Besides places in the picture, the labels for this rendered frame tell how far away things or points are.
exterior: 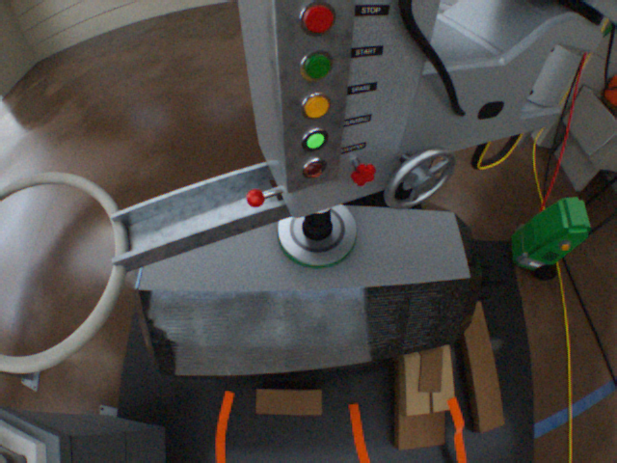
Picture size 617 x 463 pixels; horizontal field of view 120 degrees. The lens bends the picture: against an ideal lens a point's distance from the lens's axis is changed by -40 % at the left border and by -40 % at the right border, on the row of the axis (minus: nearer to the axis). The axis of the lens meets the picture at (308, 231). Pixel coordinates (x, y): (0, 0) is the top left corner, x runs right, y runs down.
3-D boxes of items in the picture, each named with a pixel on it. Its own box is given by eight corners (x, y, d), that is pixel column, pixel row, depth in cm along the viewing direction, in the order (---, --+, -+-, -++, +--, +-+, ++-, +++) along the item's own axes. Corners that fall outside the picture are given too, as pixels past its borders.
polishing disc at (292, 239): (362, 261, 76) (362, 259, 75) (280, 268, 75) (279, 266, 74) (349, 197, 87) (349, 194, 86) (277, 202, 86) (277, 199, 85)
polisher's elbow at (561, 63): (489, 73, 63) (511, 13, 46) (515, 68, 68) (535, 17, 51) (543, 115, 55) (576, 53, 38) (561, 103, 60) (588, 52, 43)
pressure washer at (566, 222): (543, 241, 175) (617, 168, 100) (547, 283, 158) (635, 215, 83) (508, 229, 180) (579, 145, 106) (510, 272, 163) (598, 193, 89)
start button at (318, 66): (326, 72, 27) (327, 50, 25) (331, 77, 27) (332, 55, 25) (303, 77, 27) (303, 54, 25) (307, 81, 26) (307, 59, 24)
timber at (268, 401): (259, 411, 125) (255, 413, 115) (260, 388, 131) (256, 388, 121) (321, 413, 125) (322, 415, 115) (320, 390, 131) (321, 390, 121)
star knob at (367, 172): (361, 164, 46) (363, 147, 43) (374, 183, 44) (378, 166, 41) (339, 171, 46) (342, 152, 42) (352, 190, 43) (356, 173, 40)
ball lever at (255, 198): (286, 186, 52) (285, 174, 49) (292, 200, 50) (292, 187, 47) (245, 200, 50) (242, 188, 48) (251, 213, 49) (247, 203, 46)
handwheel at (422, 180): (415, 165, 59) (436, 109, 47) (442, 200, 55) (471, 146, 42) (355, 183, 57) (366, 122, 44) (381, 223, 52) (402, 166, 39)
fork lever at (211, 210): (385, 135, 74) (388, 121, 70) (427, 188, 65) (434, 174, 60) (120, 214, 59) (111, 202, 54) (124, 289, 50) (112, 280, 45)
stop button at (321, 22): (328, 28, 23) (329, 3, 21) (333, 32, 23) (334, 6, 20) (302, 31, 23) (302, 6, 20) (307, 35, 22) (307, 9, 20)
